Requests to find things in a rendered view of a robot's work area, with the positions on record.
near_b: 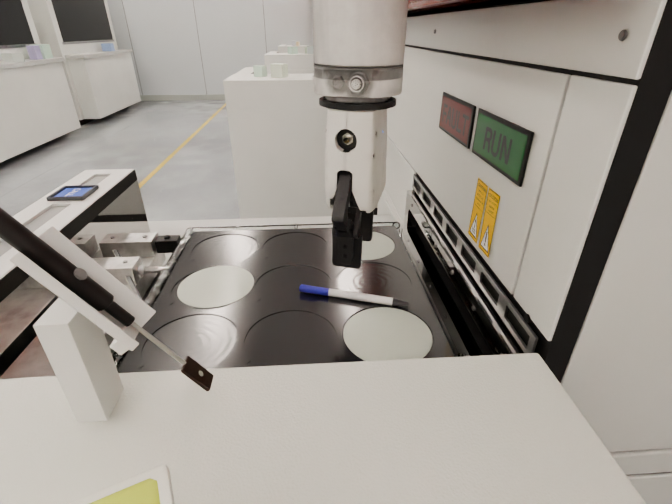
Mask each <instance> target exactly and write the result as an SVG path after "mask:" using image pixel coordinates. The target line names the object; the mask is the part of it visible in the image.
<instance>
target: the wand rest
mask: <svg viewBox="0 0 672 504"><path fill-rule="evenodd" d="M38 237H39V238H40V239H42V240H43V241H44V242H46V243H47V244H48V245H49V246H51V247H52V248H53V249H54V250H56V251H57V252H58V253H60V254H61V255H62V256H63V257H65V258H66V259H67V260H69V261H70V262H71V263H72V264H74V265H75V266H76V267H77V268H82V269H84V270H85V271H86V272H87V275H88V276H89V277H90V278H92V279H93V280H94V281H95V282H97V283H98V284H99V285H100V286H102V287H103V288H104V289H106V290H107V291H108V292H109V293H111V294H112V295H113V296H114V297H113V298H114V300H113V301H114V302H116V303H117V304H118V305H120V306H121V307H122V308H123V309H125V310H126V311H127V312H129V313H130V314H131V315H132V316H134V317H135V320H134V322H135V323H136V324H138V325H139V326H140V327H143V326H144V324H145V323H146V322H147V321H148V320H149V319H150V318H151V317H152V316H153V315H154V314H155V313H156V311H155V310H154V309H152V308H151V307H150V306H149V305H147V304H146V303H145V302H144V301H143V300H141V299H140V298H139V297H138V296H137V295H135V294H134V293H133V292H132V291H131V290H129V289H128V288H127V287H126V286H125V285H123V284H122V283H121V282H120V281H118V280H117V279H116V278H115V277H114V276H112V275H111V274H110V273H109V272H108V271H106V270H105V269H104V268H103V267H102V266H100V265H99V264H98V263H97V262H96V261H94V260H93V259H92V258H91V257H89V256H88V255H87V254H86V253H85V252H83V251H82V250H81V249H80V248H79V247H77V246H76V245H75V244H74V243H73V242H71V241H70V240H69V239H68V238H67V237H65V236H64V235H63V234H62V233H60V232H59V231H58V230H57V229H56V228H54V227H53V226H51V227H49V228H48V229H47V230H46V231H45V232H43V233H42V234H41V235H40V236H38ZM9 260H10V261H11V262H12V263H14V264H15V265H16V266H18V267H19V268H20V269H22V270H23V271H24V272H26V273H27V274H28V275H30V276H31V277H32V278H34V279H35V280H36V281H38V282H39V283H40V284H42V285H43V286H44V287H46V288H47V289H48V290H50V291H51V292H53V293H54V294H55V295H57V296H58V297H59V298H58V299H57V300H56V301H55V302H54V303H53V304H52V305H51V306H50V307H49V308H48V309H47V311H46V312H45V313H44V314H43V315H42V316H41V317H40V318H39V319H38V320H37V321H36V323H35V324H34V325H33V328H34V330H35V332H36V334H37V336H38V338H39V340H40V343H41V345H42V347H43V349H44V351H45V353H46V355H47V358H48V360H49V362H50V364H51V366H52V368H53V370H54V373H55V375H56V377H57V379H58V381H59V383H60V385H61V388H62V390H63V392H64V394H65V396H66V398H67V400H68V403H69V405H70V407H71V409H72V411H73V413H74V415H75V417H76V420H77V422H96V421H107V420H108V419H109V417H110V415H111V413H112V411H113V409H114V407H115V405H116V403H117V401H118V399H119V397H120V395H121V393H122V391H123V389H124V387H123V384H122V382H121V379H120V376H119V373H118V371H117V368H116V365H115V362H114V359H113V357H112V354H111V351H110V348H111V349H113V350H114V351H115V352H117V353H118V354H120V355H122V354H123V353H125V352H126V351H128V350H131V351H133V350H134V349H135V348H136V347H137V346H138V345H139V343H138V342H137V341H136V340H135V338H136V336H137V334H138V333H139V331H137V330H136V329H135V328H133V327H132V326H131V325H130V326H128V327H126V326H124V325H123V324H122V323H120V322H119V321H118V320H116V319H115V318H114V317H112V316H111V315H110V314H108V313H107V312H106V311H104V310H102V311H97V310H96V309H95V308H93V307H92V306H91V305H89V304H88V303H87V302H85V301H84V300H83V299H81V298H80V297H79V296H77V295H76V294H75V293H73V292H72V291H71V290H69V289H68V288H67V287H65V286H64V285H63V284H61V283H60V282H59V281H57V280H56V279H55V278H54V277H52V276H51V275H50V274H48V273H47V272H46V271H44V270H43V269H42V268H40V267H39V266H38V265H37V264H35V263H34V262H33V261H31V260H30V259H29V258H27V257H26V256H25V255H23V254H22V253H21V252H17V253H16V254H15V255H13V256H12V257H11V258H10V259H9ZM103 331H105V332H106V333H107V334H109V335H110V336H111V337H113V338H114V340H113V342H112V343H111V345H110V348H109V346H108V343H107V340H106V337H105V335H104V332H103Z"/></svg>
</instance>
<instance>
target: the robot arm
mask: <svg viewBox="0 0 672 504"><path fill-rule="evenodd" d="M312 13H313V55H314V75H313V83H314V92H315V93H316V94H318V95H322V97H320V98H319V105H320V106H322V107H326V108H328V111H327V127H326V150H325V194H326V203H327V205H328V207H329V208H331V209H333V211H332V217H331V221H332V226H333V228H332V263H333V265H334V266H339V267H346V268H354V269H359V268H360V267H361V264H362V241H371V240H372V235H373V216H374V211H373V210H374V209H375V208H376V206H377V204H378V202H379V199H380V197H381V195H382V193H383V190H384V188H385V184H386V156H387V109H388V108H390V107H391V108H392V107H394V106H396V98H394V97H391V96H396V95H399V94H401V93H402V81H403V67H404V66H403V65H404V52H405V39H406V26H407V13H408V0H312ZM349 203H350V207H349Z"/></svg>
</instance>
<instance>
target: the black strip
mask: <svg viewBox="0 0 672 504"><path fill-rule="evenodd" d="M136 180H137V176H136V172H135V170H133V171H132V172H131V173H129V174H128V175H127V176H126V177H124V178H123V179H122V180H121V181H120V182H118V183H117V184H116V185H115V186H114V187H112V188H111V189H110V190H109V191H107V192H106V193H105V194H104V195H103V196H101V197H100V198H99V199H98V200H96V201H95V202H94V203H93V204H92V205H90V206H89V207H88V208H87V209H86V210H84V211H83V212H82V213H81V214H79V215H78V216H77V217H76V218H75V219H73V220H72V221H71V222H70V223H68V224H67V225H66V226H65V227H64V228H62V229H61V230H60V231H59V232H60V233H62V234H63V235H64V236H65V237H67V238H68V239H69V240H71V239H72V238H73V237H74V236H75V235H76V234H77V233H78V232H80V231H81V230H82V229H83V228H84V227H85V226H86V225H87V224H88V223H90V222H91V221H92V220H93V219H94V218H95V217H96V216H97V215H99V214H100V213H101V212H102V211H103V210H104V209H105V208H106V207H107V206H109V205H110V204H111V203H112V202H113V201H114V200H115V199H116V198H117V197H119V196H120V195H121V194H122V193H123V192H124V191H125V190H126V189H128V188H129V187H130V186H131V185H132V184H133V183H134V182H135V181H136ZM29 276H30V275H28V274H27V273H26V272H24V271H23V270H22V269H20V268H19V267H18V266H16V267H15V268H14V269H12V270H11V271H10V272H9V273H8V274H6V275H5V276H4V277H3V278H1V279H0V302H2V301H3V300H4V299H5V298H6V297H7V296H8V295H9V294H10V293H12V292H13V291H14V290H15V289H16V288H17V287H18V286H19V285H20V284H22V283H23V282H24V281H25V280H26V279H27V278H28V277H29Z"/></svg>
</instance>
